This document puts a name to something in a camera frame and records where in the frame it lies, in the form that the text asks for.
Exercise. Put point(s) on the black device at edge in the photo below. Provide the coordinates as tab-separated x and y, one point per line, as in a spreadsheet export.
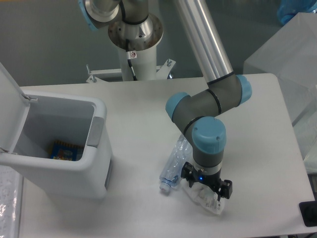
308	211

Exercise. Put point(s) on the white mounting bracket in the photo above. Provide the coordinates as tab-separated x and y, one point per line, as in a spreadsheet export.
165	71
108	75

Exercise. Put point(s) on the white plastic wrapper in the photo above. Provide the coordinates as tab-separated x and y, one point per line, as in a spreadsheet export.
202	195

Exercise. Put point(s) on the blue yellow snack packet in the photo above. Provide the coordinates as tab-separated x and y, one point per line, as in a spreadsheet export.
66	151

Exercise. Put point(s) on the paper sheet in sleeve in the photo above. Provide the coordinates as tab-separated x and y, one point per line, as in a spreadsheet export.
11	187

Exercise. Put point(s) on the blue water jug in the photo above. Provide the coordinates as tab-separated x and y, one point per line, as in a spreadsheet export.
289	8

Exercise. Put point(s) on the clear crushed plastic bottle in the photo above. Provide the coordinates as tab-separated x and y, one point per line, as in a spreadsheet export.
171	174

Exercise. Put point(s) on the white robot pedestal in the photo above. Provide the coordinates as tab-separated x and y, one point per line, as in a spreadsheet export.
144	64

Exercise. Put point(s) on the white open trash can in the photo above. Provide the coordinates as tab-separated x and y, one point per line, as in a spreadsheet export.
30	122

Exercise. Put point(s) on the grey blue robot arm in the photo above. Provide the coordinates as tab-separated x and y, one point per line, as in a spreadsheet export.
136	32

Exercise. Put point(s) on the white mounting bracket right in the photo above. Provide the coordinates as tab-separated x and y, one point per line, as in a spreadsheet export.
165	71

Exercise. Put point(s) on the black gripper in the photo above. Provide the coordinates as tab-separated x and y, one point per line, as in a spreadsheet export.
223	188

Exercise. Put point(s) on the translucent plastic box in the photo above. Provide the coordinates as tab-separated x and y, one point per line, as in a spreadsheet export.
291	55

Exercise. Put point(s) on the white mounting bracket left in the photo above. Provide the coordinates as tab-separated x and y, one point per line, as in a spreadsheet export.
108	75

